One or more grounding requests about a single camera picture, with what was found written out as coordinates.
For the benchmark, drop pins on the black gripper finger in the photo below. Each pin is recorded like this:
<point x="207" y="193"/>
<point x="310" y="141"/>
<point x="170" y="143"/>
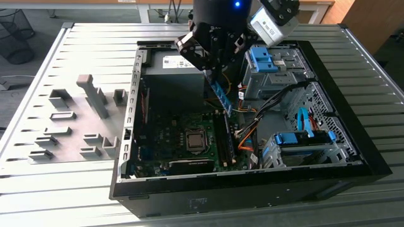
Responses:
<point x="235" y="47"/>
<point x="199" y="49"/>

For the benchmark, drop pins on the blue drive carrier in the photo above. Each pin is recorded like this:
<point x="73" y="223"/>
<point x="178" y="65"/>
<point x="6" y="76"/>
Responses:
<point x="262" y="62"/>

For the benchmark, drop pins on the grey power supply unit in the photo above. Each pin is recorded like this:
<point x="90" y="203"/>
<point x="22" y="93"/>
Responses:
<point x="174" y="85"/>

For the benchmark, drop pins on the tall metal drive cage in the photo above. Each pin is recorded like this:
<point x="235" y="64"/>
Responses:
<point x="271" y="82"/>

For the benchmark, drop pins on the white desk wooden top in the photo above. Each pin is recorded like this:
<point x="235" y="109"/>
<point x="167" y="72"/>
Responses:
<point x="315" y="4"/>

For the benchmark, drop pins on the silver CPU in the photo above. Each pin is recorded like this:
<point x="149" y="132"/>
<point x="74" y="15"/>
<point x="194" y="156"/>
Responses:
<point x="195" y="141"/>

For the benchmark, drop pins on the dark green motherboard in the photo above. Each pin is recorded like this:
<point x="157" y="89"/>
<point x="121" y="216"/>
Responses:
<point x="167" y="144"/>

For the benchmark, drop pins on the hard disk in blue carrier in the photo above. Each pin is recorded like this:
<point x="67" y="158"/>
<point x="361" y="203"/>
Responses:
<point x="290" y="139"/>

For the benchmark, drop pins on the brown wooden cabinet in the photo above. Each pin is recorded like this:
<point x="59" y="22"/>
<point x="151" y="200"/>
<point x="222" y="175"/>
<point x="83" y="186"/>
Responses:
<point x="373" y="23"/>

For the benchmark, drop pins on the grey parts rack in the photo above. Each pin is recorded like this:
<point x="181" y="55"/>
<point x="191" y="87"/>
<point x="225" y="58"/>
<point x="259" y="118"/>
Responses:
<point x="82" y="116"/>

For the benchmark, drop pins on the black graphics card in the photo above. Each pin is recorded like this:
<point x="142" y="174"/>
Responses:
<point x="190" y="166"/>

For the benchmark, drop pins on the low metal disk bay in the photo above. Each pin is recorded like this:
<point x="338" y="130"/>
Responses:
<point x="315" y="152"/>

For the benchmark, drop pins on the black open PC case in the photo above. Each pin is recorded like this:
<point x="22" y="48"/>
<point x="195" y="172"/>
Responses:
<point x="221" y="196"/>

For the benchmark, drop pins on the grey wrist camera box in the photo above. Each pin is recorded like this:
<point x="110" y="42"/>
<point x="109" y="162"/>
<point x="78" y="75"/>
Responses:
<point x="271" y="28"/>

